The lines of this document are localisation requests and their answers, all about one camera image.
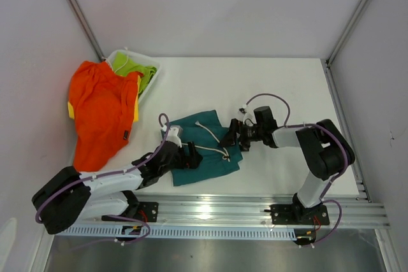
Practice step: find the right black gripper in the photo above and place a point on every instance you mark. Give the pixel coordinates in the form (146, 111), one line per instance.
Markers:
(230, 139)

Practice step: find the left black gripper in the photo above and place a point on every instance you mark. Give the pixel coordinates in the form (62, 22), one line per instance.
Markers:
(194, 158)

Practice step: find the teal green shorts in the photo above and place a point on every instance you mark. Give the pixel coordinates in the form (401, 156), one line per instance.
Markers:
(204, 129)

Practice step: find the orange shorts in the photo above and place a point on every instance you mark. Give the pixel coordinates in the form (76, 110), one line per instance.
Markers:
(105, 106)

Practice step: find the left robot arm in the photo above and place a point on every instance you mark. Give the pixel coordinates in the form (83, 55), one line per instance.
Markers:
(108, 195)

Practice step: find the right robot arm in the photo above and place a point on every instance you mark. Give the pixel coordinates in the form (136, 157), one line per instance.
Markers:
(326, 152)

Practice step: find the lime green shorts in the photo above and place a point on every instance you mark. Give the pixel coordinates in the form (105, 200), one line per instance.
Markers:
(123, 65)

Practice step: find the yellow shorts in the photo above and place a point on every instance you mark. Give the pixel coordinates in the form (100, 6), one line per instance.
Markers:
(71, 112)

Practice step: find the white plastic basket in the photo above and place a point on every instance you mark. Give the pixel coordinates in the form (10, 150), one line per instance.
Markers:
(141, 59)

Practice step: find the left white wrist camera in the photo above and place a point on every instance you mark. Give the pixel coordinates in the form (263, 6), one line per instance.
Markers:
(173, 134)

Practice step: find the aluminium mounting rail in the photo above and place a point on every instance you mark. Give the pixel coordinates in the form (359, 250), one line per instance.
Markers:
(249, 211)

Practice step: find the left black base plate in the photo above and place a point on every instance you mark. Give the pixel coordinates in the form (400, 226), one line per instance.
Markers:
(148, 210)

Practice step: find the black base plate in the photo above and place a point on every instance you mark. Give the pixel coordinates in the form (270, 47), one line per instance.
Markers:
(293, 214)
(148, 210)

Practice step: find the white slotted cable duct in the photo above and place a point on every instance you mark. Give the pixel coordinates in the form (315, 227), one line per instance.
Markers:
(184, 232)

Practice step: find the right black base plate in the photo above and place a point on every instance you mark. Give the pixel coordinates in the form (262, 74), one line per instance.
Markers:
(293, 214)

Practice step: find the right aluminium frame post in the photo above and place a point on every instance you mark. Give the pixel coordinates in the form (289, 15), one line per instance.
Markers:
(346, 33)

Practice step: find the aluminium frame post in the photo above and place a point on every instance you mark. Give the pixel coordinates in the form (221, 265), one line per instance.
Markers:
(346, 33)
(86, 28)

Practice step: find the left aluminium frame post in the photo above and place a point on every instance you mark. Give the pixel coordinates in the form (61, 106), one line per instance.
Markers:
(86, 28)

